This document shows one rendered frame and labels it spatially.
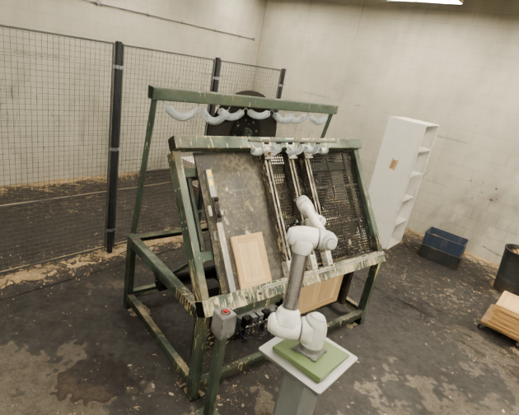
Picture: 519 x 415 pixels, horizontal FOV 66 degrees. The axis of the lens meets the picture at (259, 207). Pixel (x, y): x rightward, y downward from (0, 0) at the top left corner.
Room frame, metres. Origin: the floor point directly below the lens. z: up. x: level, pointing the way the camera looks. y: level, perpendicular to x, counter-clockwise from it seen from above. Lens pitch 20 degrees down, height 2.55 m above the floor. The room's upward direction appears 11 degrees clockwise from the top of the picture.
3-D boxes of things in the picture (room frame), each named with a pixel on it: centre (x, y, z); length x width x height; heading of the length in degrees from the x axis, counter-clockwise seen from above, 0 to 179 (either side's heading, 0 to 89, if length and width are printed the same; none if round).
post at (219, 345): (2.26, 0.09, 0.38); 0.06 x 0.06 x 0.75; 42
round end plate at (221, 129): (3.83, 0.26, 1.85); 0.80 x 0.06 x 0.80; 132
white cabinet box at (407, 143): (6.42, -2.12, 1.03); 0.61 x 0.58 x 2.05; 142
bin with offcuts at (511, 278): (5.35, -3.82, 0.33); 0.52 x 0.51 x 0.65; 142
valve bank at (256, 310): (2.61, -0.18, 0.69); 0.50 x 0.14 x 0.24; 132
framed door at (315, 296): (3.48, -0.67, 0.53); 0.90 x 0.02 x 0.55; 132
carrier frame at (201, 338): (3.59, -0.10, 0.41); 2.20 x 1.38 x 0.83; 132
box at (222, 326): (2.26, 0.09, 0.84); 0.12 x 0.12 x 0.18; 42
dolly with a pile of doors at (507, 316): (4.21, -3.18, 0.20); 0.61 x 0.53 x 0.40; 142
